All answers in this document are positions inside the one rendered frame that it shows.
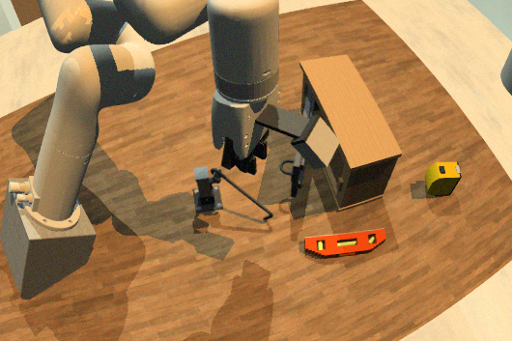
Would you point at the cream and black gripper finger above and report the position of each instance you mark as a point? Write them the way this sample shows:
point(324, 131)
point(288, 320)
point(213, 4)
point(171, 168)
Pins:
point(261, 149)
point(230, 159)

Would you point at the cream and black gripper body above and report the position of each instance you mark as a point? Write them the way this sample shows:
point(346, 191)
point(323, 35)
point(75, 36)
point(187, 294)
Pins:
point(235, 119)

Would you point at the orange spirit level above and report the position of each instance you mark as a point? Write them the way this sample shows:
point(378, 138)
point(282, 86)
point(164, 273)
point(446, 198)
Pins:
point(346, 244)

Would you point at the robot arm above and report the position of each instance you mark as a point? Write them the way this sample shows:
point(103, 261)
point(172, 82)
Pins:
point(97, 73)

